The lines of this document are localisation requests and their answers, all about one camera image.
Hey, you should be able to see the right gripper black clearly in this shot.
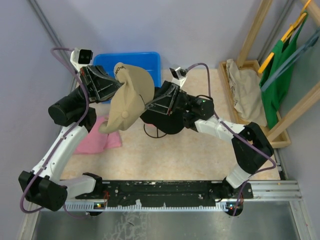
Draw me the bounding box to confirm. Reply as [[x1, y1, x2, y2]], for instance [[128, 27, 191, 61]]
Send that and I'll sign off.
[[141, 81, 197, 115]]

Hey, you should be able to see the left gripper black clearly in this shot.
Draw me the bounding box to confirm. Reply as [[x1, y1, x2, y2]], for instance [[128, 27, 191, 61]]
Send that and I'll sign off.
[[68, 64, 127, 109]]

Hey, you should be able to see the black baseball cap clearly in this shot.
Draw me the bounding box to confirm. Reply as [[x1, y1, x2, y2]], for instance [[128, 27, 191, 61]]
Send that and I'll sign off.
[[139, 87, 187, 136]]

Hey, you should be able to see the tan baseball cap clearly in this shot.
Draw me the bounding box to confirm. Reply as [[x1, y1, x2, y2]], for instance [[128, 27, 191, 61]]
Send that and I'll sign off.
[[98, 62, 155, 134]]

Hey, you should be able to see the blue plastic bin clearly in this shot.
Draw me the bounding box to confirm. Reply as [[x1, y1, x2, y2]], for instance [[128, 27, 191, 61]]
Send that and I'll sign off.
[[93, 51, 162, 88]]

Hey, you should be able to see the black wire hat stand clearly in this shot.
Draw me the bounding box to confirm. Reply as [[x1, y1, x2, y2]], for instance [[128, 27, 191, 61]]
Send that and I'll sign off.
[[143, 123, 167, 139]]

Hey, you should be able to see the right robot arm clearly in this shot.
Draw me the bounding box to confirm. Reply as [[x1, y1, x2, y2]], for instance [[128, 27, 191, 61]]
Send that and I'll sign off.
[[140, 81, 274, 198]]

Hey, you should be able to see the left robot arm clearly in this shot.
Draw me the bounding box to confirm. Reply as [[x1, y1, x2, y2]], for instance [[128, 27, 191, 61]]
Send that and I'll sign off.
[[18, 65, 122, 213]]

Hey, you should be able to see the pink folded cloth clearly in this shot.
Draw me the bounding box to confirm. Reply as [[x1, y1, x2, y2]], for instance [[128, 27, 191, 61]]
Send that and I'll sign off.
[[74, 115, 122, 155]]

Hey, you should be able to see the beige cloth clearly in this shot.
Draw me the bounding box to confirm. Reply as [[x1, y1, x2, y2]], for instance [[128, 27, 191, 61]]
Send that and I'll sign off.
[[226, 59, 267, 127]]

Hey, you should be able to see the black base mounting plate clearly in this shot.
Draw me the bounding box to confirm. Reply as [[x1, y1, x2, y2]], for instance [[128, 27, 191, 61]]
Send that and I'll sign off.
[[76, 180, 253, 208]]

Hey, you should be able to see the green tank top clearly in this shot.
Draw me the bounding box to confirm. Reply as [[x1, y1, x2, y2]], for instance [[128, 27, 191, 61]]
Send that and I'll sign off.
[[259, 11, 308, 129]]

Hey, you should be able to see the yellow hanger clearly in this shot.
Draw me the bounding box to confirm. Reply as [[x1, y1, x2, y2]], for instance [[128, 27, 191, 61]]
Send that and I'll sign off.
[[257, 0, 312, 74]]

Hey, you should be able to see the grey blue hanger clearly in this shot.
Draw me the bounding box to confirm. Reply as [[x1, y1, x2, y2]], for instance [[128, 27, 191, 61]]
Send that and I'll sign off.
[[260, 27, 320, 92]]

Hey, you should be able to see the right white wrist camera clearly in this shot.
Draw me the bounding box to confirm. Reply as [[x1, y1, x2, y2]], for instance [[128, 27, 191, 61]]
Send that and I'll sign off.
[[169, 65, 187, 88]]

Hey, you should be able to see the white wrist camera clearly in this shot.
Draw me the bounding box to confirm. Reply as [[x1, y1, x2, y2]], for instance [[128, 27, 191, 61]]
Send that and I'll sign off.
[[169, 65, 187, 88], [69, 48, 93, 72]]

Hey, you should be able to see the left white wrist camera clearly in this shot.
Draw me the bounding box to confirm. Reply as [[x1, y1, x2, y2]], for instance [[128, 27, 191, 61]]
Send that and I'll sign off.
[[69, 48, 93, 72]]

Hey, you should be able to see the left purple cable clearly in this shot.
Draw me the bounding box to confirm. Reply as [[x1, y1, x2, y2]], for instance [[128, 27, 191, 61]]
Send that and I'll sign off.
[[19, 46, 91, 220]]

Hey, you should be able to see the aluminium rail frame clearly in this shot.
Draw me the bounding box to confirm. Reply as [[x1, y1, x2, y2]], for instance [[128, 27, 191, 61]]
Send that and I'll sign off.
[[57, 180, 302, 216]]

